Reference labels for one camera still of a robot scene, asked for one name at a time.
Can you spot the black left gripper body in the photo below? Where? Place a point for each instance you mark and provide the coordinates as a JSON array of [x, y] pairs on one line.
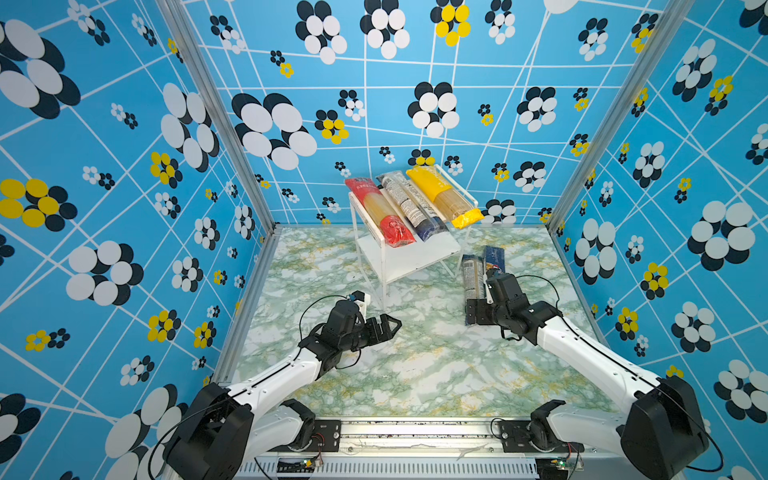
[[356, 340]]

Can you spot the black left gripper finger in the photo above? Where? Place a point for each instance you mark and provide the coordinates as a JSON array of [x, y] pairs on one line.
[[378, 334], [386, 324]]

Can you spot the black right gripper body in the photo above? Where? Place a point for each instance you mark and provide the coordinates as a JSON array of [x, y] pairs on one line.
[[501, 318]]

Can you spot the clear dark spaghetti bag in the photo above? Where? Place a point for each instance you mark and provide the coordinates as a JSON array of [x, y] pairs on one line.
[[472, 277]]

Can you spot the red spaghetti bag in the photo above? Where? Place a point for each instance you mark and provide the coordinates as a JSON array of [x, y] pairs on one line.
[[393, 229]]

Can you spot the clear blue spaghetti bag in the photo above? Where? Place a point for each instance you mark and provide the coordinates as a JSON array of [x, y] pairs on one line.
[[413, 204]]

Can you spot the yellow spaghetti bag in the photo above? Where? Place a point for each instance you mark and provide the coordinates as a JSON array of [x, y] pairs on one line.
[[449, 201]]

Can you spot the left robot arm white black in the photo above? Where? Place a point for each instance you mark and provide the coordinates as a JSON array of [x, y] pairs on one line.
[[226, 425]]

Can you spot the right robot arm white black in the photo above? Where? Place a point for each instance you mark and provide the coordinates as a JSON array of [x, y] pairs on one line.
[[658, 427]]

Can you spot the white metal two-tier shelf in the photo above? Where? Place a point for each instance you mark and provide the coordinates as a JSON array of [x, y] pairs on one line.
[[390, 264]]

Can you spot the dark blue spaghetti box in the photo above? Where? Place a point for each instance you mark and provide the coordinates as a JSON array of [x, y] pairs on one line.
[[494, 262]]

